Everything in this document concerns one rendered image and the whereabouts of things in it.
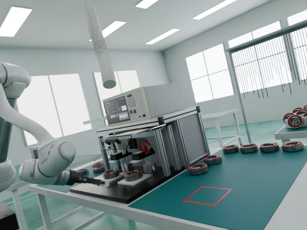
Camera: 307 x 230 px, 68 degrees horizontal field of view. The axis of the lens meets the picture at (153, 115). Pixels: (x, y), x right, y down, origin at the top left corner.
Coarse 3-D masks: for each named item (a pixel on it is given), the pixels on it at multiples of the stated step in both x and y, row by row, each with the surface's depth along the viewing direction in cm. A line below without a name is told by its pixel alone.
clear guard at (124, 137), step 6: (150, 126) 143; (156, 126) 133; (126, 132) 142; (132, 132) 131; (138, 132) 122; (108, 138) 133; (114, 138) 129; (120, 138) 124; (126, 138) 120; (114, 144) 125; (120, 144) 121; (126, 144) 117; (102, 150) 131
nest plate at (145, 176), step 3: (144, 174) 143; (147, 174) 142; (150, 174) 141; (141, 177) 139; (144, 177) 138; (147, 177) 138; (123, 180) 141; (135, 180) 135; (138, 180) 134; (141, 180) 135; (120, 183) 139; (123, 183) 136; (126, 183) 134; (129, 183) 132; (132, 183) 131; (135, 183) 132
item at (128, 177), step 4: (128, 172) 143; (132, 172) 144; (136, 172) 143; (140, 172) 138; (124, 176) 138; (128, 176) 135; (132, 176) 135; (136, 176) 136; (140, 176) 137; (128, 180) 136; (132, 180) 136
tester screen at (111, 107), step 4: (116, 100) 159; (120, 100) 157; (124, 100) 154; (108, 104) 167; (112, 104) 164; (116, 104) 160; (120, 104) 157; (124, 104) 154; (108, 108) 168; (112, 108) 164; (116, 108) 161; (108, 112) 169; (112, 112) 165; (116, 112) 162; (120, 112) 159; (108, 116) 170; (116, 116) 163; (116, 120) 164; (120, 120) 161
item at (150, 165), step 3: (153, 162) 151; (144, 165) 150; (150, 165) 147; (153, 165) 149; (144, 168) 151; (150, 168) 147; (156, 168) 150; (144, 171) 152; (147, 171) 150; (150, 171) 147; (153, 171) 148
